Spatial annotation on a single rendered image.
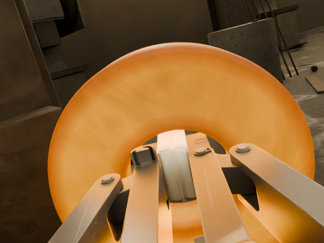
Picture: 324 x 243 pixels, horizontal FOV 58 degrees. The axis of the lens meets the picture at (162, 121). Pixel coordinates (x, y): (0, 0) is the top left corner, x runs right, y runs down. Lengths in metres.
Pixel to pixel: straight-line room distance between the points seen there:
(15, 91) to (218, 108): 0.31
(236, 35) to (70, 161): 2.39
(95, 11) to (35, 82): 6.61
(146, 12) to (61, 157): 7.44
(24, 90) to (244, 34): 2.22
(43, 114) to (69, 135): 0.21
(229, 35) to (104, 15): 4.84
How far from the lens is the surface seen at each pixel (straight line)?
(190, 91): 0.15
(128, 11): 7.36
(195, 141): 0.16
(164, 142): 0.15
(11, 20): 0.43
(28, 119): 0.37
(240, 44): 2.53
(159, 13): 7.78
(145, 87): 0.15
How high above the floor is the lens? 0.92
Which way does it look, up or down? 15 degrees down
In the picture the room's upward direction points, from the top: 15 degrees counter-clockwise
